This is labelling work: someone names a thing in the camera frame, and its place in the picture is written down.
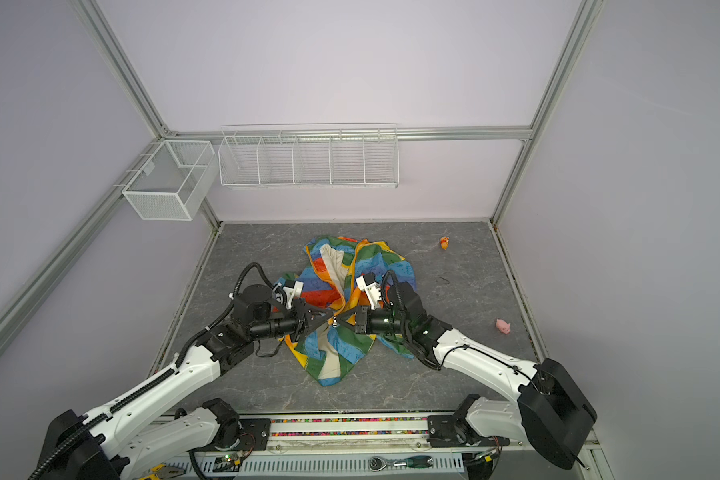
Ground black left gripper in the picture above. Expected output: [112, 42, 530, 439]
[251, 298, 334, 343]

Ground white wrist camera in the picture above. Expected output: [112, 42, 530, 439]
[279, 280, 304, 309]
[356, 272, 382, 310]

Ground long white wire basket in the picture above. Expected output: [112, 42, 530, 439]
[217, 123, 400, 188]

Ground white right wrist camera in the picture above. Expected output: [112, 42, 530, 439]
[356, 272, 382, 310]

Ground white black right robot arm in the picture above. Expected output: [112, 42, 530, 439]
[332, 283, 597, 470]

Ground yellow handled pliers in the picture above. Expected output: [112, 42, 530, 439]
[142, 464, 186, 480]

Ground multicolour patchwork jacket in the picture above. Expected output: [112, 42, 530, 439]
[278, 236, 416, 387]

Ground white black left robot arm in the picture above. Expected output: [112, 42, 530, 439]
[30, 284, 333, 479]

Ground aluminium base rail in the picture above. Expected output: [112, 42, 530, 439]
[126, 407, 594, 479]

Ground small white mesh basket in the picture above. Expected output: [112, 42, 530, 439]
[123, 140, 219, 221]

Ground green handled ratchet wrench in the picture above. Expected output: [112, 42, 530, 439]
[368, 455, 434, 472]

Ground small pink toy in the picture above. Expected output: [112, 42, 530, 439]
[495, 319, 511, 335]

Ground green circuit board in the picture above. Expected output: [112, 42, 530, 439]
[212, 455, 242, 473]

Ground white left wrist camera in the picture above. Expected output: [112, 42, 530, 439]
[279, 280, 304, 309]

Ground black corrugated left cable conduit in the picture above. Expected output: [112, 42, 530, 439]
[26, 365, 178, 480]

